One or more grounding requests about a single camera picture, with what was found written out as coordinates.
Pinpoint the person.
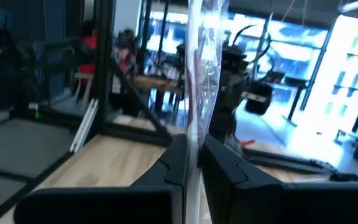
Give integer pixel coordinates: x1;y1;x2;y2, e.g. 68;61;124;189
78;20;98;103
115;28;138;75

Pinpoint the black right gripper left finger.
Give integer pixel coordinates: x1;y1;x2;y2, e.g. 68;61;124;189
129;133;188;224

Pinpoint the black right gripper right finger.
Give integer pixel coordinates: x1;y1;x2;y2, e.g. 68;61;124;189
201;134;284;224

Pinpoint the wooden background table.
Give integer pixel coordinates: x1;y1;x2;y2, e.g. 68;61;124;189
132;74;186;94

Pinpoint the white plastic strip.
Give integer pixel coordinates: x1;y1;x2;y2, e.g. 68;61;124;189
69;98;99;154

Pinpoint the dark equipment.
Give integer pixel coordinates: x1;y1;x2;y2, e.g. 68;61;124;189
0;6;85;121

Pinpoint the clear plastic wrapper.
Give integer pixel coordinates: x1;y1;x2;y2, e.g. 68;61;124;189
183;0;229;224

